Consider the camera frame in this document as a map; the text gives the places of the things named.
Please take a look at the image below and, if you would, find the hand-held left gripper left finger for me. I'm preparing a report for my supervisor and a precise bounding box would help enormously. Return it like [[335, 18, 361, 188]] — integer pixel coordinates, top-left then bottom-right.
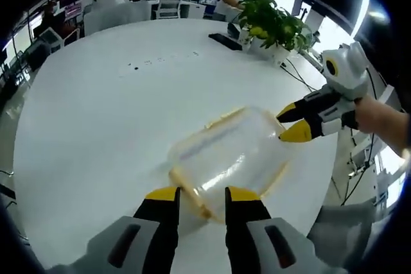
[[86, 186, 181, 274]]

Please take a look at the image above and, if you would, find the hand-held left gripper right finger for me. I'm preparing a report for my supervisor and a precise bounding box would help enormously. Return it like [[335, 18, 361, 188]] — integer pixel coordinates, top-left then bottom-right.
[[224, 185, 348, 274]]

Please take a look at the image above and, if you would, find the clear container with yellow buckles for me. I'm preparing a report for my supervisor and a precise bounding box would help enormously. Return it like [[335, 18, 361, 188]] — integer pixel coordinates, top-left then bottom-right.
[[168, 105, 301, 224]]

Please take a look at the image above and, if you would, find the person's right hand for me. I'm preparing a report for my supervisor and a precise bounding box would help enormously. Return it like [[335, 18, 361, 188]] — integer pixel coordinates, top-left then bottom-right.
[[353, 96, 391, 135]]

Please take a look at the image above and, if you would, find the monitor on black stand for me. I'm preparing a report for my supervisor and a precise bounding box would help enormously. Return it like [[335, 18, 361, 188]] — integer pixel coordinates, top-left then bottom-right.
[[291, 0, 306, 20]]

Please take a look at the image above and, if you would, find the green plant in white pot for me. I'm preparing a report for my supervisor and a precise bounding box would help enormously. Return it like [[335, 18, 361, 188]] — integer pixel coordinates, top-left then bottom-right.
[[236, 0, 315, 67]]

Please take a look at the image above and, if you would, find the grey mesh office chair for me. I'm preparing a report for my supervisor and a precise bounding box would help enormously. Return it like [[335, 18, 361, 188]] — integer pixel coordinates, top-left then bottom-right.
[[306, 201, 377, 256]]

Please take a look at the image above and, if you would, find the black phone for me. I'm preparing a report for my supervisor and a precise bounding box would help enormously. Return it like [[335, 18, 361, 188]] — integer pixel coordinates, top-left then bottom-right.
[[208, 32, 243, 52]]

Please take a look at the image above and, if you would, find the white office chair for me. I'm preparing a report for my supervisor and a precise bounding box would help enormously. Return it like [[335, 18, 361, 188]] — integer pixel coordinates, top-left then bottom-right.
[[155, 0, 184, 20], [33, 26, 81, 56]]

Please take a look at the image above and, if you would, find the grey office chair back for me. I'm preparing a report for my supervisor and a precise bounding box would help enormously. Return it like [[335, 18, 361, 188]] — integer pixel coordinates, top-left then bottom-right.
[[82, 1, 152, 36]]

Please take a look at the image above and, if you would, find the black cable on table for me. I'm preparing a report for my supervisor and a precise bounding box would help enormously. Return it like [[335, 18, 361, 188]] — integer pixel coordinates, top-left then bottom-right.
[[279, 58, 322, 92]]

